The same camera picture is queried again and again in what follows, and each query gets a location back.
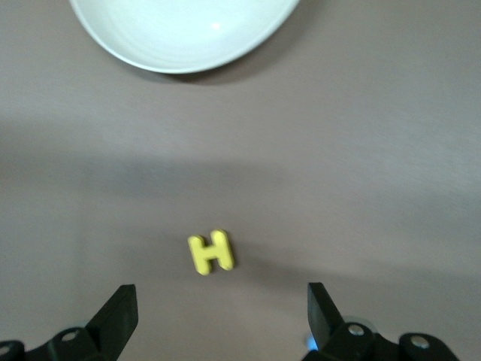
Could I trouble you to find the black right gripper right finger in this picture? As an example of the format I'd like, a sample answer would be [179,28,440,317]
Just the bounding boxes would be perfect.
[302,282,459,361]

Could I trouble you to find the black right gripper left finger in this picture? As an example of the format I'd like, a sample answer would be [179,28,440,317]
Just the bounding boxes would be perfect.
[0,284,139,361]

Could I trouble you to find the yellow uppercase H foam letter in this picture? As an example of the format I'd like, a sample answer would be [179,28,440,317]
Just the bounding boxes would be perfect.
[186,229,237,275]

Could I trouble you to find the beige plate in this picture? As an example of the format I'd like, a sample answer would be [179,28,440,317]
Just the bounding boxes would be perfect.
[67,0,301,74]

